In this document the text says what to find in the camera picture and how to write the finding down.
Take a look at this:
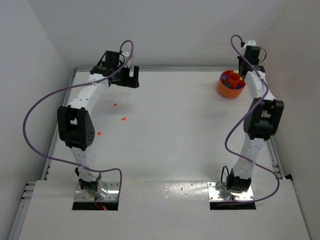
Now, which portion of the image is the purple lego brick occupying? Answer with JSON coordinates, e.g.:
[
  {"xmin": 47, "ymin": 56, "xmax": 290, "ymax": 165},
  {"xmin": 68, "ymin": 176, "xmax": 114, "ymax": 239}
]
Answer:
[{"xmin": 220, "ymin": 73, "xmax": 228, "ymax": 80}]

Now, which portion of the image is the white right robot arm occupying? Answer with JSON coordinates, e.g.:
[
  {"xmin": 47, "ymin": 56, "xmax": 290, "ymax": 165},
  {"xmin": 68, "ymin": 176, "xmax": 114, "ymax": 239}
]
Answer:
[{"xmin": 226, "ymin": 41, "xmax": 285, "ymax": 193}]

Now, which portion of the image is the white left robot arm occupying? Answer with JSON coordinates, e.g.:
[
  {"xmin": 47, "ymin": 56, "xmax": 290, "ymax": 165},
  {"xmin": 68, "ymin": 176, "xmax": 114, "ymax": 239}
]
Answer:
[{"xmin": 57, "ymin": 51, "xmax": 140, "ymax": 199}]

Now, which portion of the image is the orange divided round container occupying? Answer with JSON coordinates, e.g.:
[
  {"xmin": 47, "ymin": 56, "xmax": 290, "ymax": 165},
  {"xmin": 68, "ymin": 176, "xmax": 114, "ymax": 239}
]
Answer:
[{"xmin": 217, "ymin": 70, "xmax": 246, "ymax": 99}]

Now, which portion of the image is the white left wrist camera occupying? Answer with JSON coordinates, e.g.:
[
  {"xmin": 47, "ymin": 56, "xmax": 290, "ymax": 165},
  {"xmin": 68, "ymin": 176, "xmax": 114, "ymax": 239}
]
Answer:
[{"xmin": 119, "ymin": 51, "xmax": 134, "ymax": 68}]

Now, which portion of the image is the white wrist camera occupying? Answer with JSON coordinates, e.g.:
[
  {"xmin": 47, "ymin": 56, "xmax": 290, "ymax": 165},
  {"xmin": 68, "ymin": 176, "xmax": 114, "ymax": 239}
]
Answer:
[
  {"xmin": 119, "ymin": 51, "xmax": 134, "ymax": 68},
  {"xmin": 240, "ymin": 39, "xmax": 257, "ymax": 48}
]

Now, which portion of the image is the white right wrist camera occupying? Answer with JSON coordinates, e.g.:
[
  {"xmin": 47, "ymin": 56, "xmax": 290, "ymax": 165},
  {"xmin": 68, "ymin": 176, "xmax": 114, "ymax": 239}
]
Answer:
[{"xmin": 240, "ymin": 39, "xmax": 257, "ymax": 48}]

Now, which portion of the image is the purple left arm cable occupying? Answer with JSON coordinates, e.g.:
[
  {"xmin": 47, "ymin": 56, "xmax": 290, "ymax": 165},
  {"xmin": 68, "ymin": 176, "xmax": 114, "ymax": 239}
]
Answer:
[{"xmin": 22, "ymin": 39, "xmax": 136, "ymax": 198}]

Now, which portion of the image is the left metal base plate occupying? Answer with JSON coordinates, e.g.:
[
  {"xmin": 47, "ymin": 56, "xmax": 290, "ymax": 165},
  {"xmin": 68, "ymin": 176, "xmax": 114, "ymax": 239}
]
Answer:
[{"xmin": 73, "ymin": 181, "xmax": 120, "ymax": 203}]

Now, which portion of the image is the metal base plate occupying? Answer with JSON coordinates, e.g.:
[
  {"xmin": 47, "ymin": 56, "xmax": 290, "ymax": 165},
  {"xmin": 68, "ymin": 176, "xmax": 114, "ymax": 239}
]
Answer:
[
  {"xmin": 207, "ymin": 181, "xmax": 255, "ymax": 203},
  {"xmin": 73, "ymin": 181, "xmax": 120, "ymax": 203}
]

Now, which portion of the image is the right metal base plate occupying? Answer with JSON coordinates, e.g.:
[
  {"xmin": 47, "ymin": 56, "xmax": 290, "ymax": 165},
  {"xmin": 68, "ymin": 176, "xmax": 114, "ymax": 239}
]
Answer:
[{"xmin": 207, "ymin": 181, "xmax": 255, "ymax": 203}]

